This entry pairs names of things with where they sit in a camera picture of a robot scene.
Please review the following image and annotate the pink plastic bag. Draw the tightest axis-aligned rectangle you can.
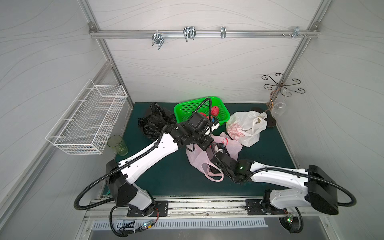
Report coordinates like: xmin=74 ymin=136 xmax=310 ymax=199
xmin=187 ymin=132 xmax=243 ymax=183

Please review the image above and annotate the white printed plastic bag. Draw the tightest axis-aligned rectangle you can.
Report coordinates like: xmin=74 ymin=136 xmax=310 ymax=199
xmin=226 ymin=111 xmax=267 ymax=147

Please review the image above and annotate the black plastic bag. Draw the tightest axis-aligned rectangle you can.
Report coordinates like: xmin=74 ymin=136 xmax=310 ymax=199
xmin=138 ymin=102 xmax=177 ymax=141

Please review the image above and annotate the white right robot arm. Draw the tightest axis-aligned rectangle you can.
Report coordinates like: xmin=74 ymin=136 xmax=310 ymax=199
xmin=211 ymin=143 xmax=357 ymax=215

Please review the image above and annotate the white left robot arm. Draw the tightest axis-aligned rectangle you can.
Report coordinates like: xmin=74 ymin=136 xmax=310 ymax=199
xmin=74 ymin=113 xmax=220 ymax=217

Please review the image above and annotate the green plastic basket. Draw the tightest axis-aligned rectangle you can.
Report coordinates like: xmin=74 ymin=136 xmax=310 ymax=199
xmin=174 ymin=96 xmax=231 ymax=126

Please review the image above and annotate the clear glass on stand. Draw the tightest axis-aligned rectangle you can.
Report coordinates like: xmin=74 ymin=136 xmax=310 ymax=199
xmin=272 ymin=102 xmax=287 ymax=118

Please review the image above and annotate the green translucent cup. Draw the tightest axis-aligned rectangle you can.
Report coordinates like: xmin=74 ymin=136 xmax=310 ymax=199
xmin=107 ymin=135 xmax=129 ymax=156

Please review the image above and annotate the bronze curled hook stand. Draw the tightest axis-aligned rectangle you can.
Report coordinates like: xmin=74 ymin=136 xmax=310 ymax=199
xmin=252 ymin=73 xmax=306 ymax=128

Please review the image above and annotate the metal clamp hook middle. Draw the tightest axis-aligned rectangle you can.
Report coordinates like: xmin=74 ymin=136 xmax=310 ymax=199
xmin=183 ymin=26 xmax=197 ymax=42

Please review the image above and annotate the metal clamp hook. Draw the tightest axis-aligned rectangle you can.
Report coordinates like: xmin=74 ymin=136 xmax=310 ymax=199
xmin=183 ymin=26 xmax=197 ymax=42
xmin=152 ymin=32 xmax=164 ymax=51

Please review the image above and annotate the metal clamp hook left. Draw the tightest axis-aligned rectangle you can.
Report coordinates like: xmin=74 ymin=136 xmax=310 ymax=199
xmin=152 ymin=32 xmax=164 ymax=51

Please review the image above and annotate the small metal hook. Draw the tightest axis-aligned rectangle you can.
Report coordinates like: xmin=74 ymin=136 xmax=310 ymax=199
xmin=221 ymin=27 xmax=227 ymax=39

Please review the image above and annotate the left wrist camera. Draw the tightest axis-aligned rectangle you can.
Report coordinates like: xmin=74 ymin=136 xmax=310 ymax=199
xmin=209 ymin=117 xmax=220 ymax=133

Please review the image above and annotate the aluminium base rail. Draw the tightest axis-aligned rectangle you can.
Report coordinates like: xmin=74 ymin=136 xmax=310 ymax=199
xmin=83 ymin=196 xmax=319 ymax=220

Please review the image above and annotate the aluminium crossbar rail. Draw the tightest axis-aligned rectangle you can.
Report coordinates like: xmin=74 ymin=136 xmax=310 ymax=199
xmin=90 ymin=28 xmax=320 ymax=39

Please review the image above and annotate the white wire basket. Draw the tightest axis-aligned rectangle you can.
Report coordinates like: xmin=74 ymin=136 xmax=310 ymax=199
xmin=46 ymin=80 xmax=128 ymax=155

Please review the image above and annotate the metal bracket right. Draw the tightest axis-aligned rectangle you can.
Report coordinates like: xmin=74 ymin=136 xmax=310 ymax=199
xmin=282 ymin=27 xmax=309 ymax=39

